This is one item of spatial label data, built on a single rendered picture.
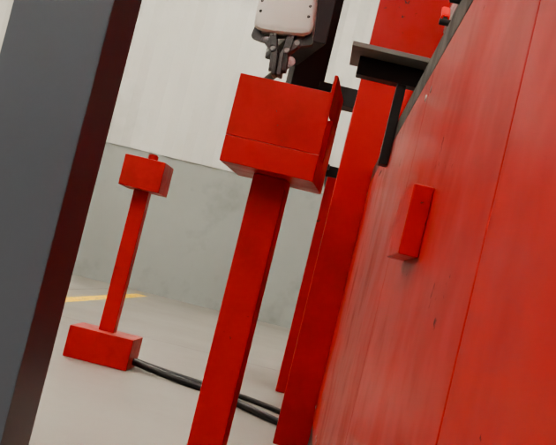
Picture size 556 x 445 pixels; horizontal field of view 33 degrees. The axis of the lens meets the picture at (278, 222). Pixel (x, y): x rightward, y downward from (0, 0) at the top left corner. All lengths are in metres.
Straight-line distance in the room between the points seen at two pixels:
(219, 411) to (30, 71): 0.69
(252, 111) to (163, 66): 7.69
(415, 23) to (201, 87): 6.29
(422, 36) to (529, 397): 2.62
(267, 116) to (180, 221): 7.47
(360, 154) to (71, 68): 1.34
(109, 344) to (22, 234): 1.95
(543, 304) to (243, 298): 1.25
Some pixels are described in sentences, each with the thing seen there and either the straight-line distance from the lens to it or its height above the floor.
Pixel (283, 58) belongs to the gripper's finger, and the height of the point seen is 0.86.
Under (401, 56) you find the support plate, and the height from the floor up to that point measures 0.99.
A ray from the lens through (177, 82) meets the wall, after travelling 9.21.
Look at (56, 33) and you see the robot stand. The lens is 1.77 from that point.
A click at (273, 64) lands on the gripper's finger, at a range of 1.62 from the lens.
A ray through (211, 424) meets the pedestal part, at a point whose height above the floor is 0.23.
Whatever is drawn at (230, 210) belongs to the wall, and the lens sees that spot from 8.97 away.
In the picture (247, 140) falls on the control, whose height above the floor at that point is 0.70.
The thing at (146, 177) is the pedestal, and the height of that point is 0.73.
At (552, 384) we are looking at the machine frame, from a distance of 0.36.
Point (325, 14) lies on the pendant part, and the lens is 3.11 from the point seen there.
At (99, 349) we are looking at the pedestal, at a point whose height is 0.06.
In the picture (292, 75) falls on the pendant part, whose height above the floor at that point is 1.20.
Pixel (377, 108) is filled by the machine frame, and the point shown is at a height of 1.05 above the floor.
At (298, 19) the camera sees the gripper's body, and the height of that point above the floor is 0.92.
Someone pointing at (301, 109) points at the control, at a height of 0.77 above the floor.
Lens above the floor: 0.51
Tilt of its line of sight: 3 degrees up
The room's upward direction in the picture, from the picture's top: 14 degrees clockwise
